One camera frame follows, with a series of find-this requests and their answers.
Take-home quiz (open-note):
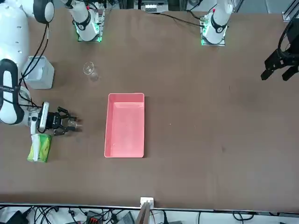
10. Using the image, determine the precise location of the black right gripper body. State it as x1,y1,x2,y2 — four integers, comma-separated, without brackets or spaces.
47,111,62,130

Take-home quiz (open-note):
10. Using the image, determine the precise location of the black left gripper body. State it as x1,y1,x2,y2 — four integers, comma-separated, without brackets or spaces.
279,17,299,63

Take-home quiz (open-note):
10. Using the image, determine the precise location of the small glass beaker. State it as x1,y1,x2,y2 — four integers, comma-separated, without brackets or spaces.
67,116,84,132

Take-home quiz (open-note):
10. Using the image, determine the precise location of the green tissue pack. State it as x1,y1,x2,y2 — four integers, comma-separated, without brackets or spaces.
26,133,52,163

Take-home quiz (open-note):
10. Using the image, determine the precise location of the large glass beaker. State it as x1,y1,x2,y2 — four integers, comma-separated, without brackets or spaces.
82,61,99,83

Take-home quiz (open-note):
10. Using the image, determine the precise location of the pink plastic bin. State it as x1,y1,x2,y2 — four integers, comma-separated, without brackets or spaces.
103,92,146,160

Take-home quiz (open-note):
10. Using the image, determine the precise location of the aluminium frame rail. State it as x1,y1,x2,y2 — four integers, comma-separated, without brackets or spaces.
281,0,299,23

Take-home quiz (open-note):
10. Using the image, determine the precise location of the long dark base cable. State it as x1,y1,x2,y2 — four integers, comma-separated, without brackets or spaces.
149,13,204,28

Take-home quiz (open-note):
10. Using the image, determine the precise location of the aluminium post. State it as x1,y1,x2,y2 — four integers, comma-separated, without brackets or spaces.
136,196,155,224

